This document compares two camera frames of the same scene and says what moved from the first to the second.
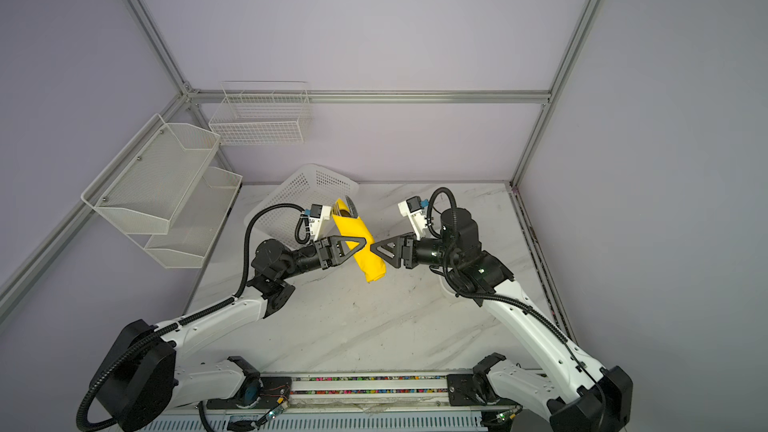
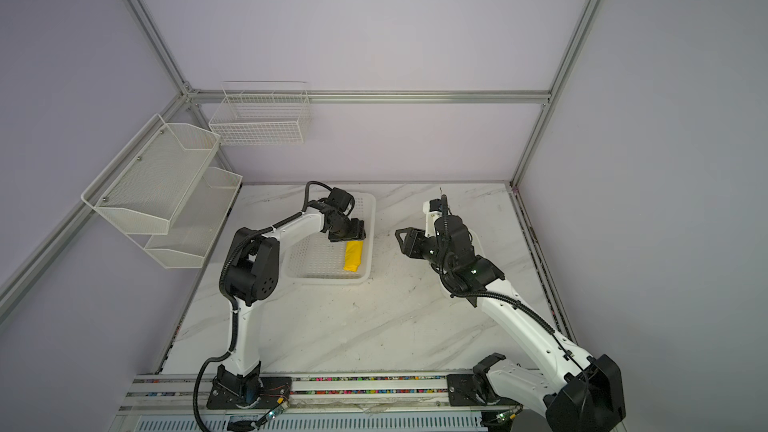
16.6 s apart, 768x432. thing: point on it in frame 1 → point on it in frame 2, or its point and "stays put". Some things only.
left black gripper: [330, 252] → [357, 232]
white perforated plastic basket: [309, 185] → [316, 260]
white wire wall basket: [263, 112] stays put
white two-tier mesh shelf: [161, 192] stays put
